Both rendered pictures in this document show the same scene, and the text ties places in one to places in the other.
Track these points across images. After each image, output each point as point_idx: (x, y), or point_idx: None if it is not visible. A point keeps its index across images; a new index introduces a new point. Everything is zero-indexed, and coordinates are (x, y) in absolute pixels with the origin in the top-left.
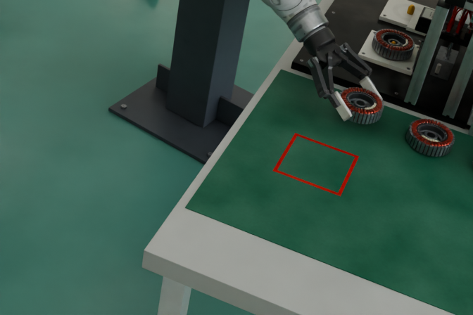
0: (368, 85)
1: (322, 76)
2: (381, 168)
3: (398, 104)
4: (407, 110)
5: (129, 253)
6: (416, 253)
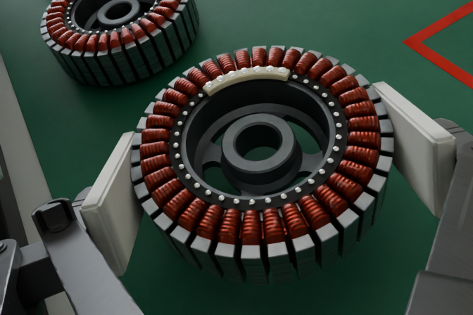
0: (120, 195)
1: None
2: None
3: (17, 211)
4: (17, 181)
5: None
6: None
